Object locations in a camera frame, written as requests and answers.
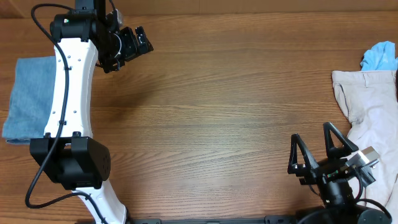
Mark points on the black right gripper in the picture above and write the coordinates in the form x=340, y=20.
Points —
x=324, y=167

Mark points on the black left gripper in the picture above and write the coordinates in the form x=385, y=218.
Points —
x=132, y=49

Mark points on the light blue denim jeans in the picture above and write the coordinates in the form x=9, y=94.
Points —
x=31, y=99

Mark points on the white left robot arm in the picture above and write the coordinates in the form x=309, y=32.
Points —
x=84, y=37

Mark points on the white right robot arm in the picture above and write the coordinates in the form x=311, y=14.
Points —
x=341, y=179

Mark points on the beige folded trousers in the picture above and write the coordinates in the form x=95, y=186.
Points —
x=369, y=101

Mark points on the light blue cloth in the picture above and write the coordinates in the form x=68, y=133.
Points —
x=381, y=56

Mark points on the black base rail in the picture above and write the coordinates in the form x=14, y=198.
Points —
x=269, y=219

